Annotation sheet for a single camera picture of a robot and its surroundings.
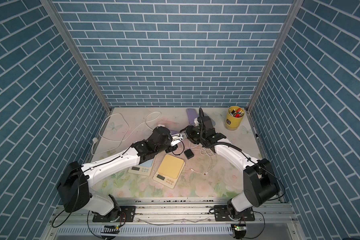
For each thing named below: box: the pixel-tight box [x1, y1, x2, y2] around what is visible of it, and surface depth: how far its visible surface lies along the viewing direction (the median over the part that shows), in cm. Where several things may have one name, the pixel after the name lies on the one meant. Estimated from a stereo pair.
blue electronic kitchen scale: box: [128, 158, 154, 176], surface depth 88 cm
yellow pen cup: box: [225, 105, 245, 131], surface depth 104 cm
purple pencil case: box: [186, 108, 198, 126], surface depth 118 cm
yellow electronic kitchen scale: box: [153, 154, 186, 189], surface depth 88 cm
